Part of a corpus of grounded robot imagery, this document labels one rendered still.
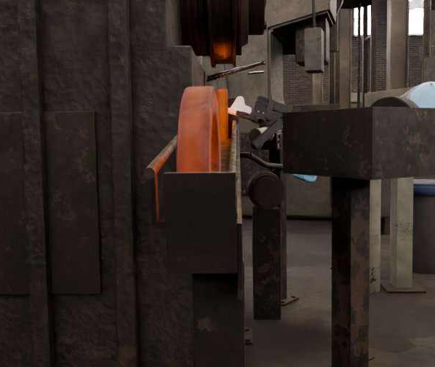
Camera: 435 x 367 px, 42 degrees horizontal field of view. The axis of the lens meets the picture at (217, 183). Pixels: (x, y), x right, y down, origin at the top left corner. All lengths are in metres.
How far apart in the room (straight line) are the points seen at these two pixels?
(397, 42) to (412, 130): 9.58
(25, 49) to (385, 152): 0.80
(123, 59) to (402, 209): 1.56
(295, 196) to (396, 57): 6.60
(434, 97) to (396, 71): 8.95
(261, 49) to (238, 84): 0.32
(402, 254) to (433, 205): 0.39
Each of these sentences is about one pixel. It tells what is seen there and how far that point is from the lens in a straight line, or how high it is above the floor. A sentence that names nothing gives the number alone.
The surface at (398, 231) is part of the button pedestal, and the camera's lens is 2.51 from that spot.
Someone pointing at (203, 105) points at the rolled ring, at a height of 0.70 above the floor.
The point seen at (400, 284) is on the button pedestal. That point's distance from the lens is 2.56.
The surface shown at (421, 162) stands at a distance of 1.21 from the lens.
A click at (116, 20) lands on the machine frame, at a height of 0.92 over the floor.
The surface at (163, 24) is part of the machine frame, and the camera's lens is 1.31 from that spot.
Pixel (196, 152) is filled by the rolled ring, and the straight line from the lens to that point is 0.58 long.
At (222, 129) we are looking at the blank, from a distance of 1.70.
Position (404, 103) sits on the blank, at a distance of 1.23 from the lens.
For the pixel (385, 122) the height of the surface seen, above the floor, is 0.69.
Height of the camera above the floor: 0.67
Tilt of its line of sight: 5 degrees down
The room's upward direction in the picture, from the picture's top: 1 degrees counter-clockwise
